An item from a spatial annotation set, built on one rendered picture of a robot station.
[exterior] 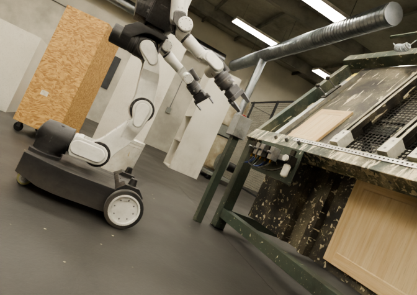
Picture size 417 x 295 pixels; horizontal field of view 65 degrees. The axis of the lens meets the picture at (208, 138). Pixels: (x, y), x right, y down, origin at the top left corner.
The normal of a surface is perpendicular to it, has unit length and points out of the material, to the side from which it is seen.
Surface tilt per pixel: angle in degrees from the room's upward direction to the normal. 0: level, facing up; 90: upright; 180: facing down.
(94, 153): 90
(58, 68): 90
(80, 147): 90
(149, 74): 115
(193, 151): 90
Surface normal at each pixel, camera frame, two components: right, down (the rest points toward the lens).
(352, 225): -0.82, -0.39
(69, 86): 0.03, -0.03
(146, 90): 0.29, 0.09
